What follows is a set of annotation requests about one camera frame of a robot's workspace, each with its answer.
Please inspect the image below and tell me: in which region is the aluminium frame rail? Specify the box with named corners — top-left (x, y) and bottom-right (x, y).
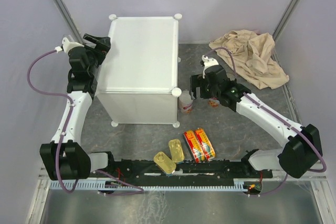
top-left (39, 157), bottom-right (328, 183)

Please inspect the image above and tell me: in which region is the red green tin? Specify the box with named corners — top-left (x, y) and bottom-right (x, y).
top-left (194, 128), bottom-right (216, 161)

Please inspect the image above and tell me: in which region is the white plastic cube cabinet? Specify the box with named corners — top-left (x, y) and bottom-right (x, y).
top-left (96, 13), bottom-right (182, 128)

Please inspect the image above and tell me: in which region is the orange label white-lid can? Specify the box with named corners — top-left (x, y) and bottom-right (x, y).
top-left (208, 98), bottom-right (220, 108)

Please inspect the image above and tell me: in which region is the purple cable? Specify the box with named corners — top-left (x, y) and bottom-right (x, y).
top-left (206, 47), bottom-right (328, 197)
top-left (27, 48), bottom-right (144, 197)

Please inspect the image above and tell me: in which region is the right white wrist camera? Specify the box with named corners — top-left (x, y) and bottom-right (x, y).
top-left (201, 55), bottom-right (219, 79)

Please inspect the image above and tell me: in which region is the beige crumpled cloth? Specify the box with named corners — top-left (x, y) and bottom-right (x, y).
top-left (209, 29), bottom-right (289, 90)

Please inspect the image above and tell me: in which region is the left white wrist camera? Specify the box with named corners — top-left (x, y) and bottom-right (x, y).
top-left (55, 35), bottom-right (84, 54)

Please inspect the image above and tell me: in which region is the gold tin lower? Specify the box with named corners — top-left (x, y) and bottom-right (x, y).
top-left (153, 152), bottom-right (176, 176)

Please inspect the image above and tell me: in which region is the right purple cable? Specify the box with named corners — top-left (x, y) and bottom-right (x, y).
top-left (206, 47), bottom-right (328, 197)

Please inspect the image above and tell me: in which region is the light blue cable duct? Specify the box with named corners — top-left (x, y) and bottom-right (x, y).
top-left (49, 178), bottom-right (249, 190)

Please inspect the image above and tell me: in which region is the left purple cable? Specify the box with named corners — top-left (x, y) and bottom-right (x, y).
top-left (27, 48), bottom-right (144, 197)

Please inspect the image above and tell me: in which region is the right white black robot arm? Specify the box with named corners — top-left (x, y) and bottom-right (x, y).
top-left (190, 59), bottom-right (326, 178)

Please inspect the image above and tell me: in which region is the gold tin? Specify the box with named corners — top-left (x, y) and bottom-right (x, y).
top-left (153, 152), bottom-right (176, 176)
top-left (169, 139), bottom-right (185, 164)

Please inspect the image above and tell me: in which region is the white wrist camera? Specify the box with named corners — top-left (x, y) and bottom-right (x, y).
top-left (201, 55), bottom-right (219, 79)
top-left (55, 35), bottom-right (84, 54)

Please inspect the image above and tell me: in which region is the gold tin upper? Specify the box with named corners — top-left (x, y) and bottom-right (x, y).
top-left (169, 139), bottom-right (185, 164)

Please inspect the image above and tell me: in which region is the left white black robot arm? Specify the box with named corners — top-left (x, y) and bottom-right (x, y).
top-left (39, 34), bottom-right (116, 180)

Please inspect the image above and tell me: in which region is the red white tall can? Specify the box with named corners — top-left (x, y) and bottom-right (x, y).
top-left (178, 90), bottom-right (193, 113)

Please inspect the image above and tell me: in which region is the red yellow flat tin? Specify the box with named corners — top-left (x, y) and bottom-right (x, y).
top-left (183, 130), bottom-right (205, 163)

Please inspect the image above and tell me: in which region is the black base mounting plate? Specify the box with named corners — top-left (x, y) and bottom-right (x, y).
top-left (102, 159), bottom-right (273, 185)

